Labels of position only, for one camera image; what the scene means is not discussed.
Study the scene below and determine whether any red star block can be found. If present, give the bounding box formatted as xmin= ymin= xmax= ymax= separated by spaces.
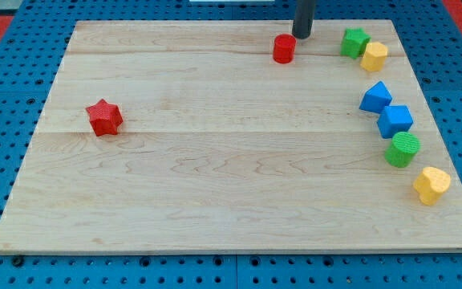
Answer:
xmin=85 ymin=99 xmax=124 ymax=136

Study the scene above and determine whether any green star block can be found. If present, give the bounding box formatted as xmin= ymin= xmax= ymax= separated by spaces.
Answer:
xmin=340 ymin=28 xmax=371 ymax=59

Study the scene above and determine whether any wooden board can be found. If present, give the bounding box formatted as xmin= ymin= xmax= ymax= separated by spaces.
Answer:
xmin=0 ymin=18 xmax=462 ymax=257

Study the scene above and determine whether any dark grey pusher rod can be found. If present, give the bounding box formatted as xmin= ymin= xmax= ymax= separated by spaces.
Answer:
xmin=292 ymin=0 xmax=317 ymax=39

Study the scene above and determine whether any blue triangle block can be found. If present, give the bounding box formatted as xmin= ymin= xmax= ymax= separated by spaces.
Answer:
xmin=359 ymin=81 xmax=392 ymax=114

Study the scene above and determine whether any blue cube block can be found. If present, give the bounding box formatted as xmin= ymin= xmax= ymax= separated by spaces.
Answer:
xmin=377 ymin=105 xmax=414 ymax=139

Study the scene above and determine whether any green cylinder block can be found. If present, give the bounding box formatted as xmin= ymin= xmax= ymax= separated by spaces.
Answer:
xmin=384 ymin=132 xmax=420 ymax=168

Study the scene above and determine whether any yellow hexagon block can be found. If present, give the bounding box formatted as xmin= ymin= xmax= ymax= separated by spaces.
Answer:
xmin=360 ymin=42 xmax=388 ymax=72

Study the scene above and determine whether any yellow heart block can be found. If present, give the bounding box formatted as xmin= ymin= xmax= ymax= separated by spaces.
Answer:
xmin=412 ymin=166 xmax=452 ymax=206

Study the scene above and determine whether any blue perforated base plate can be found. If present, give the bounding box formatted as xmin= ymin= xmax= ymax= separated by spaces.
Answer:
xmin=0 ymin=1 xmax=462 ymax=288

